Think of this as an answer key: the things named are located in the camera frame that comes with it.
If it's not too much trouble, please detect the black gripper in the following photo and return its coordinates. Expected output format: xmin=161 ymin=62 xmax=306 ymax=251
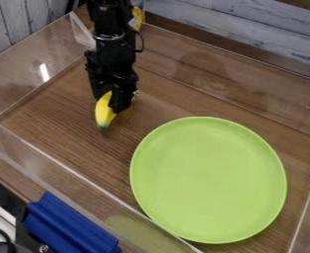
xmin=83 ymin=34 xmax=138 ymax=114

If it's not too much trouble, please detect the yellow toy banana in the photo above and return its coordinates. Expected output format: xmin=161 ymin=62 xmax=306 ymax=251
xmin=94 ymin=92 xmax=117 ymax=131

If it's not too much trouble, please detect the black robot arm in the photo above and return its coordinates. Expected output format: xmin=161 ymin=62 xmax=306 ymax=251
xmin=83 ymin=0 xmax=139 ymax=114

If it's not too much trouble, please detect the green round plate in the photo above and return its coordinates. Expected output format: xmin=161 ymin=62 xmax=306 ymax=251
xmin=129 ymin=117 xmax=286 ymax=244

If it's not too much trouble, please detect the yellow labelled tin can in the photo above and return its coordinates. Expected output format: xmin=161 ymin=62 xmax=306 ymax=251
xmin=130 ymin=5 xmax=145 ymax=32

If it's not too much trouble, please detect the clear acrylic enclosure wall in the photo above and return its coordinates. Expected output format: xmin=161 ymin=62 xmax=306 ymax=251
xmin=0 ymin=14 xmax=201 ymax=253

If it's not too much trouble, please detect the black cable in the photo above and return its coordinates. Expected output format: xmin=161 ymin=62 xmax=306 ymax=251
xmin=0 ymin=226 xmax=16 ymax=253

